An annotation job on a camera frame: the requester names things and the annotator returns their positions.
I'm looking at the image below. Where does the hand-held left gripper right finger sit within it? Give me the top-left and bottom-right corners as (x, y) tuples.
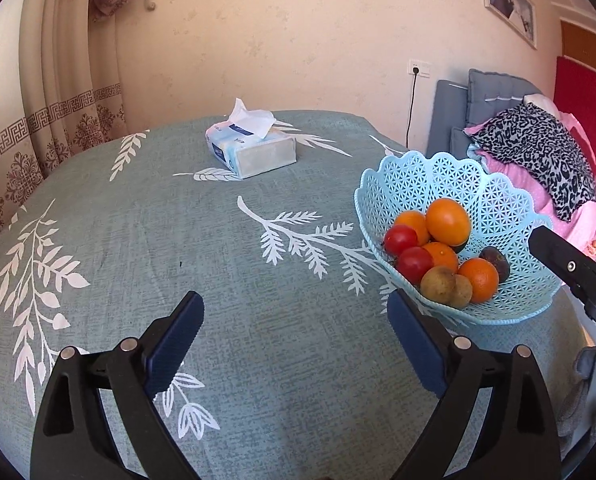
(386, 287), (563, 480)

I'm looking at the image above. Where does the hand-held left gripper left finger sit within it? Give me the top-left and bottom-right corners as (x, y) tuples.
(30, 290), (205, 480)

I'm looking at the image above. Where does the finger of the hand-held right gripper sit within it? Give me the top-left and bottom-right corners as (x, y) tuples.
(528, 225), (596, 308)

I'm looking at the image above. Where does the brown kiwi fruit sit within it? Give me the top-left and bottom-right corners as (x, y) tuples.
(449, 274), (474, 310)
(420, 266), (457, 302)

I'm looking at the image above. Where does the red tomato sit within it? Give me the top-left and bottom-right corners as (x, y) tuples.
(396, 246), (435, 284)
(383, 224), (419, 255)

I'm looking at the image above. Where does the light blue plastic basket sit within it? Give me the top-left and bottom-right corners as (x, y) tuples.
(354, 152), (564, 325)

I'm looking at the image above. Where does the large orange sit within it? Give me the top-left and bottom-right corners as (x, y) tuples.
(425, 198), (472, 246)

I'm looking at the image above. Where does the pink blanket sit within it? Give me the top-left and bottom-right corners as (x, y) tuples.
(464, 110), (596, 256)

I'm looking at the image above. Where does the leopard print cloth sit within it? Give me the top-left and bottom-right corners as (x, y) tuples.
(470, 103), (596, 223)

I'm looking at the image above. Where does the white pillow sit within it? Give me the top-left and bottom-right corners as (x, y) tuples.
(523, 93), (560, 117)

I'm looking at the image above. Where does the white blue tissue pack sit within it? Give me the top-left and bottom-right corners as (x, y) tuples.
(205, 98), (297, 180)

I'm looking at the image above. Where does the beige patterned curtain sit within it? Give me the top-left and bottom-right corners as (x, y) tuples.
(0, 0), (128, 266)

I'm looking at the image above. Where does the red padded wall panel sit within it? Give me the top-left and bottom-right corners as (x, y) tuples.
(552, 55), (596, 201)

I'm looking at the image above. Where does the black power cable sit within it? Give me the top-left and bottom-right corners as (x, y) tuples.
(405, 74), (419, 150)

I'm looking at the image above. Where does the framed wall picture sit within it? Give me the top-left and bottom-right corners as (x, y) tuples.
(479, 0), (537, 51)

